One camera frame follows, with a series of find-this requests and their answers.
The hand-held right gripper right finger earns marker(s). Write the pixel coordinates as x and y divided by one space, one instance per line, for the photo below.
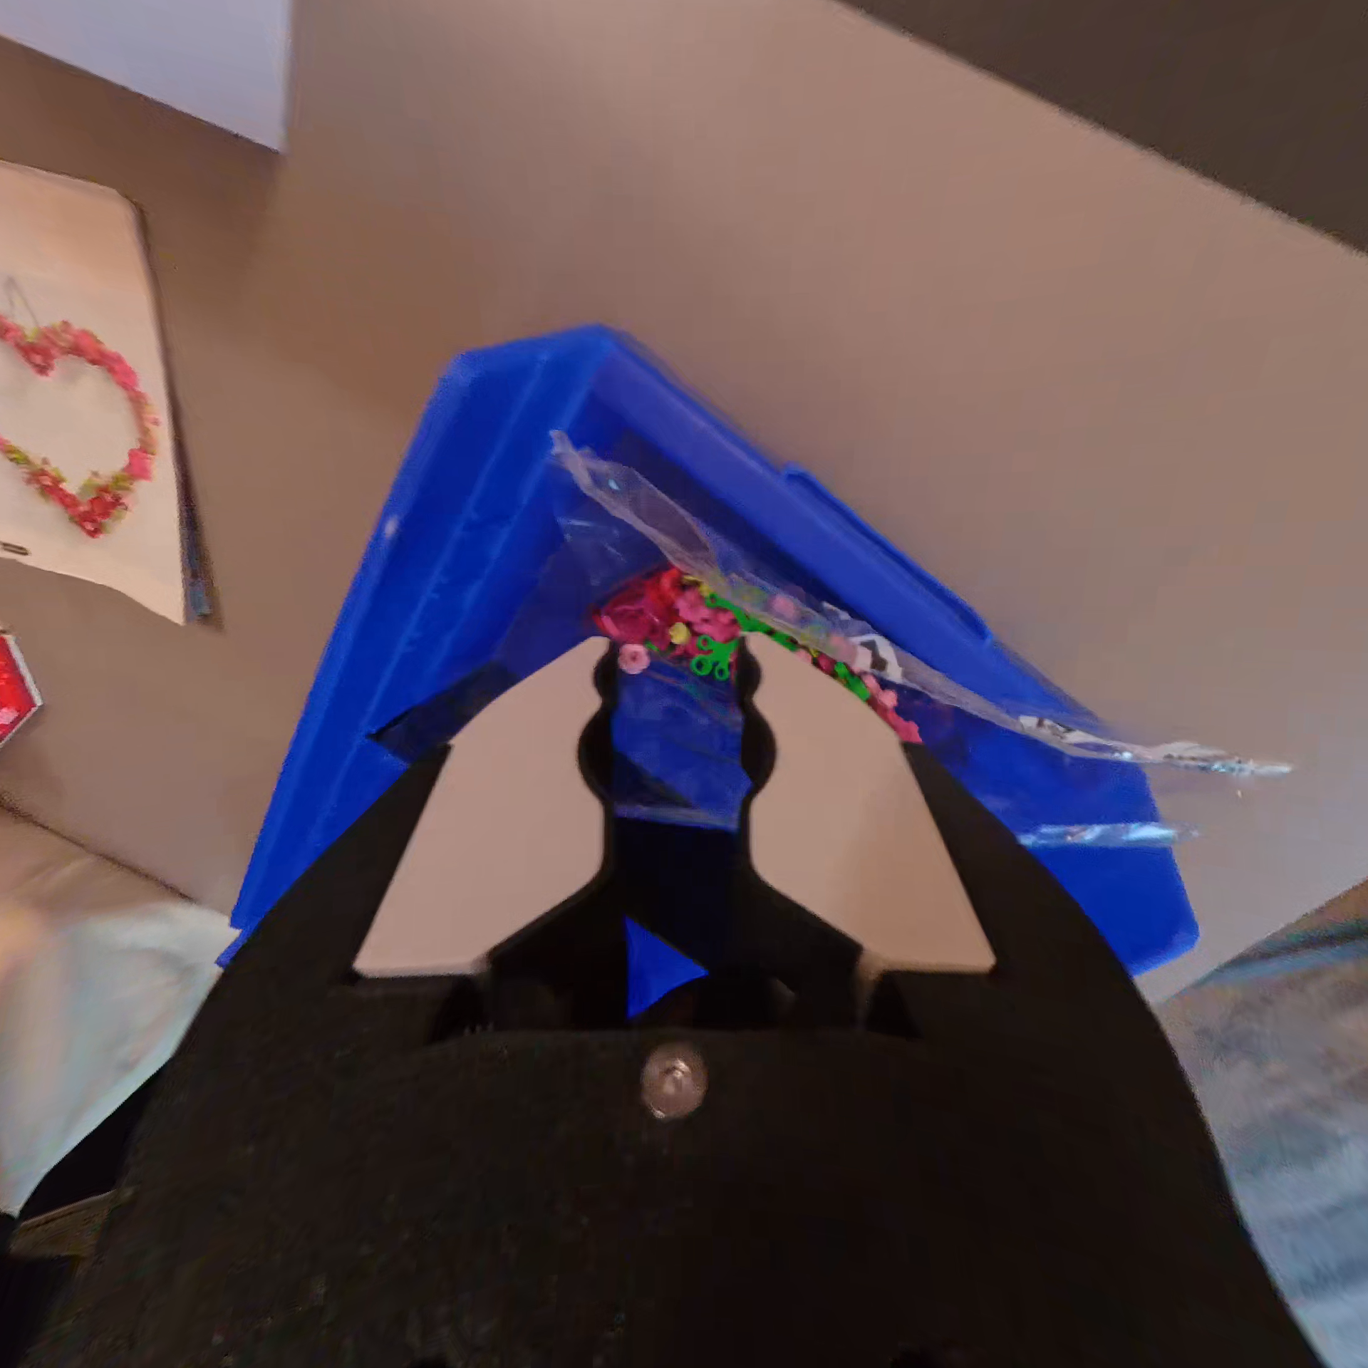
866 834

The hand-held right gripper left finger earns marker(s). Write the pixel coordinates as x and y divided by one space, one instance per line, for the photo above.
503 812

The pile of colourful flower pieces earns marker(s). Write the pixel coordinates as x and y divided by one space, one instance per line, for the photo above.
664 609

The blue plastic bin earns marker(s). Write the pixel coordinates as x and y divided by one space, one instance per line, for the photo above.
482 534

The red brick heart frame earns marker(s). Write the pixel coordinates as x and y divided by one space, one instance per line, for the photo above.
17 684

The grey desk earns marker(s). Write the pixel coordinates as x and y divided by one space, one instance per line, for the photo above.
856 267

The white heart print instruction booklet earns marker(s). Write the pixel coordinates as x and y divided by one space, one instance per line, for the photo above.
76 267

